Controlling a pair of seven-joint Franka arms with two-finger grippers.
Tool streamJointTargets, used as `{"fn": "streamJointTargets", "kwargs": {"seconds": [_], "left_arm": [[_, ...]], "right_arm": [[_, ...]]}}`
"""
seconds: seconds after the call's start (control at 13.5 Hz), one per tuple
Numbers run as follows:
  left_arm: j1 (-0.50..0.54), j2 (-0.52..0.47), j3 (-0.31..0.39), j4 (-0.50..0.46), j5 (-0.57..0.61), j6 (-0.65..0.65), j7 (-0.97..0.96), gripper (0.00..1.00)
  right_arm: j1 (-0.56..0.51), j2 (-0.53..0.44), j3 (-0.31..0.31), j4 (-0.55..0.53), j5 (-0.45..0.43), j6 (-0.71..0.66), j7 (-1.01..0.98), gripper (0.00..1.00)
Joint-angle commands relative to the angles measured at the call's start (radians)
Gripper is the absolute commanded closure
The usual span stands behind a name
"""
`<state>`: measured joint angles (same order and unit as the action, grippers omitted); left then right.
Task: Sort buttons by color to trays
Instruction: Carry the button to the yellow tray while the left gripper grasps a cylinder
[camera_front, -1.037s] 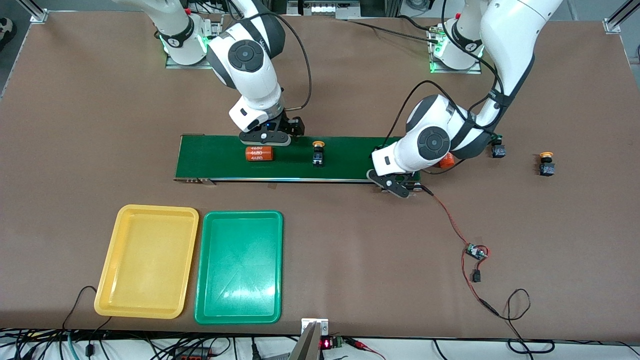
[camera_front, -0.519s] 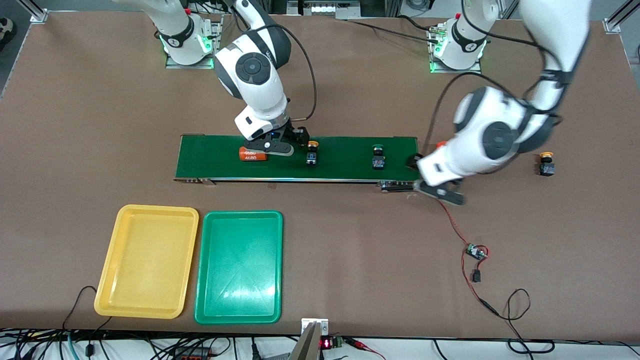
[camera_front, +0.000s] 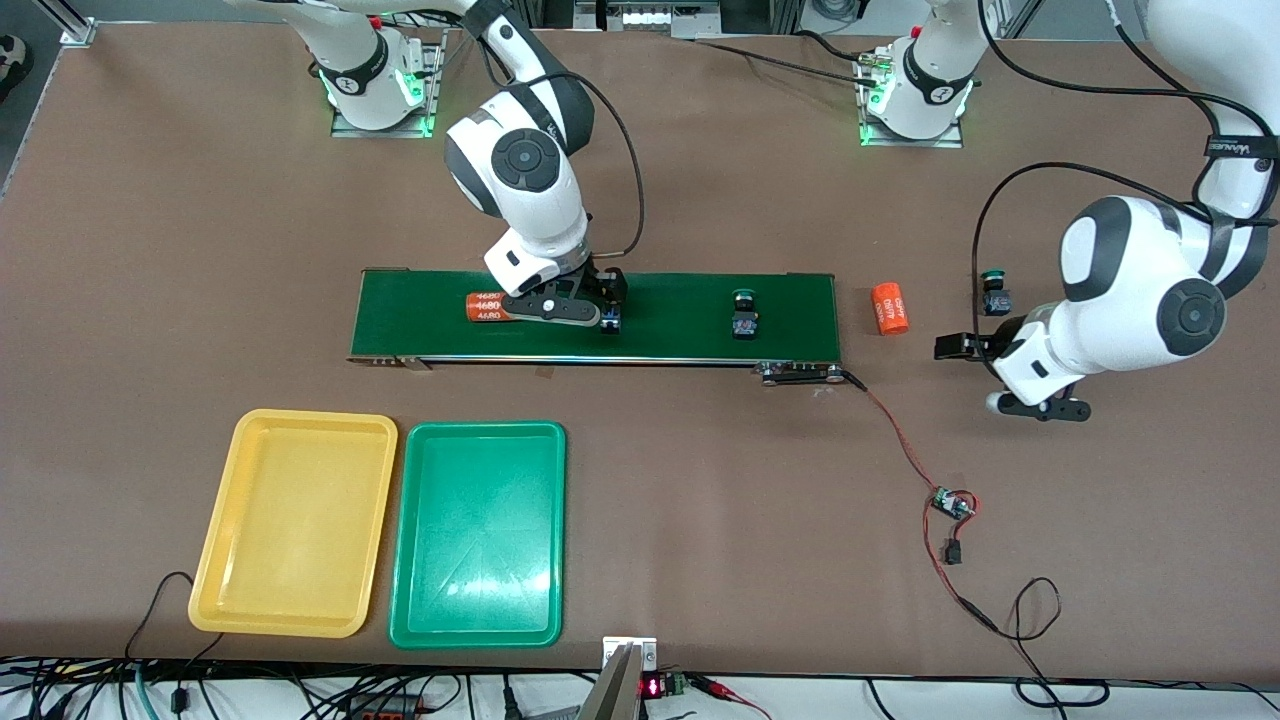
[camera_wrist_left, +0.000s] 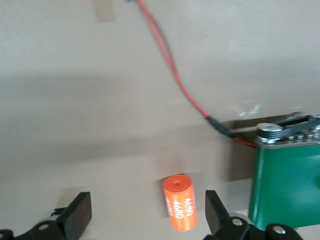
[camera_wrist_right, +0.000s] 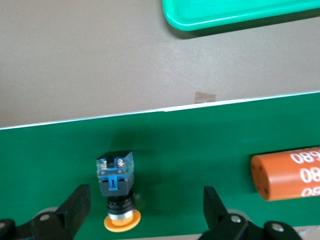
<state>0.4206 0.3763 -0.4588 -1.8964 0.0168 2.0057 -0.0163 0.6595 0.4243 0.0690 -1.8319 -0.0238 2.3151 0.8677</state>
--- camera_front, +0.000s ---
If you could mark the green push button switch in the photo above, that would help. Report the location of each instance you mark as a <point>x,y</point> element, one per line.
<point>745,318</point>
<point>997,302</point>

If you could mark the orange cylinder battery cell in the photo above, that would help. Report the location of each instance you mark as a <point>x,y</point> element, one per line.
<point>485,306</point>
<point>890,310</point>

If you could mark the red digit display module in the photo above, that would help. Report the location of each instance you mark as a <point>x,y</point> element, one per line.
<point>652,688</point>

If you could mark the small green circuit board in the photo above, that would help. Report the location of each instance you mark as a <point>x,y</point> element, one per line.
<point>950,503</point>

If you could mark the green conveyor belt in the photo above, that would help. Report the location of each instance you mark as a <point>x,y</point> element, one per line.
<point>680,330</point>

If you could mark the silver control box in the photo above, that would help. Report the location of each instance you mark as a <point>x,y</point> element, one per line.
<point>650,18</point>

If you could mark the green plastic tray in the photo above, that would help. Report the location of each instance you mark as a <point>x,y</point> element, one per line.
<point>478,540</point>

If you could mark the silver camera mount bracket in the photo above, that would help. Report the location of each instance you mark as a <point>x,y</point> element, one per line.
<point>612,650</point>

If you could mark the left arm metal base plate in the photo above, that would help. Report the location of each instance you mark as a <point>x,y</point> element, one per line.
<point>952,138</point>

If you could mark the red black clip lead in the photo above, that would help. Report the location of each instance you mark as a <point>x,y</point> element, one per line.
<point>720,688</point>

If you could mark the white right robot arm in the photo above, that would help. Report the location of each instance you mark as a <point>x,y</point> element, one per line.
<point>520,160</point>

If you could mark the yellow plastic tray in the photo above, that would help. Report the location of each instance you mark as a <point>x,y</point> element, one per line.
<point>290,530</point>

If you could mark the orange power strip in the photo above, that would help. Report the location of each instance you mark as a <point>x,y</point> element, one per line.
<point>385,712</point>

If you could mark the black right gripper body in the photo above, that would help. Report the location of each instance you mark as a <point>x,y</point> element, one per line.
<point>605,283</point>

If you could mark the grey camera mount pole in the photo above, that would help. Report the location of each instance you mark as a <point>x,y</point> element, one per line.
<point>612,695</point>

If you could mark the aluminium frame profile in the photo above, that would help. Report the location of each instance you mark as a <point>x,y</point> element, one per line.
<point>75,25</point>

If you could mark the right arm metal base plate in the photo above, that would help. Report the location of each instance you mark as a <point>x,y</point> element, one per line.
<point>437,90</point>

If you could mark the yellow push button switch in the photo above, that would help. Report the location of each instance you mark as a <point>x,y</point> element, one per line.
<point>611,323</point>

